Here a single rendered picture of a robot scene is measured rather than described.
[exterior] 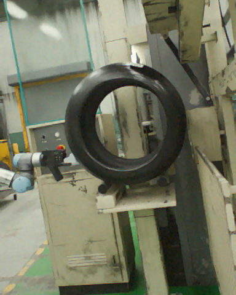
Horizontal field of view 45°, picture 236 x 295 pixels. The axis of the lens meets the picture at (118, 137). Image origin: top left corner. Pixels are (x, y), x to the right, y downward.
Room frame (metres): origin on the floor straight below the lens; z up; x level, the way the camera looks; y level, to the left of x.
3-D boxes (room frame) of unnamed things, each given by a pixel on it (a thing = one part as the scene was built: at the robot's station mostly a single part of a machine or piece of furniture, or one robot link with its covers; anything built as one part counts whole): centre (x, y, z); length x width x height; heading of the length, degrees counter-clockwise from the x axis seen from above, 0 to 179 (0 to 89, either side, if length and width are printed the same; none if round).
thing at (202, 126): (1.60, -0.47, 1.05); 0.20 x 0.15 x 0.30; 169
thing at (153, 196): (1.46, -0.06, 0.80); 0.37 x 0.36 x 0.02; 79
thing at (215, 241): (1.17, -0.34, 0.65); 0.90 x 0.02 x 0.70; 169
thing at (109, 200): (1.48, 0.08, 0.84); 0.36 x 0.09 x 0.06; 169
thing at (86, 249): (2.16, 0.33, 0.63); 0.56 x 0.41 x 1.27; 79
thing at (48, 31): (2.00, 0.36, 1.75); 0.55 x 0.02 x 0.95; 79
